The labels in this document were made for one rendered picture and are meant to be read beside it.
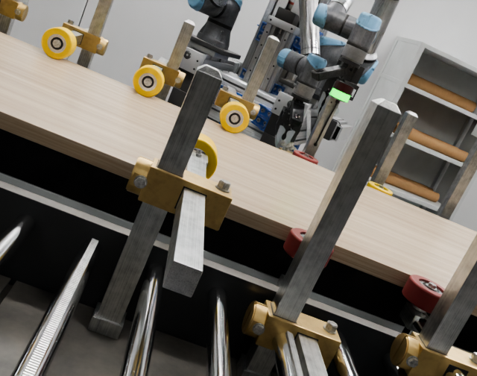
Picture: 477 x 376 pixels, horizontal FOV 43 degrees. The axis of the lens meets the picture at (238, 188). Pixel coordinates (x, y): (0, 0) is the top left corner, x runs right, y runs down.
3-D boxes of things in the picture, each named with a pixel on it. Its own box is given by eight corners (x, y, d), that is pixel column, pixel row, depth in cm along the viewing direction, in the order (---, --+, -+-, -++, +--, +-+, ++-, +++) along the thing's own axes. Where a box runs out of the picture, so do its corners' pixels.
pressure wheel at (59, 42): (63, 20, 158) (83, 45, 160) (39, 38, 159) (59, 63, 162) (58, 21, 153) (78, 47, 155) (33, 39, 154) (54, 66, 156)
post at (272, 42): (208, 173, 195) (269, 33, 183) (218, 177, 196) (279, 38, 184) (208, 176, 192) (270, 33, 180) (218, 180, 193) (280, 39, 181)
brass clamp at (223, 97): (214, 101, 190) (220, 86, 189) (253, 118, 192) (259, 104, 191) (214, 104, 184) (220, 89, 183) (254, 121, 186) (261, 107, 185)
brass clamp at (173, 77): (139, 70, 186) (145, 54, 185) (180, 87, 188) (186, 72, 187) (137, 72, 180) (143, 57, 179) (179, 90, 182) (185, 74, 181)
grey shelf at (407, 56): (310, 213, 496) (397, 36, 457) (402, 248, 518) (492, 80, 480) (325, 235, 454) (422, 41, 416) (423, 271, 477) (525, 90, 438)
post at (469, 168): (410, 254, 207) (475, 136, 196) (422, 259, 208) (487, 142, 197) (414, 259, 203) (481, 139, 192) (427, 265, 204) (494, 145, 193)
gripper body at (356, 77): (352, 103, 196) (368, 69, 193) (331, 95, 192) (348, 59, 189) (340, 97, 202) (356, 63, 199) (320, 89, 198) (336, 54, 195)
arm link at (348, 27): (350, 16, 206) (349, 13, 196) (380, 29, 205) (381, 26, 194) (340, 38, 208) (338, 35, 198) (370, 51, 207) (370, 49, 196)
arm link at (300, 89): (317, 90, 215) (297, 81, 214) (311, 102, 216) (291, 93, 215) (314, 87, 222) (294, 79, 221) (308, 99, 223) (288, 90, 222)
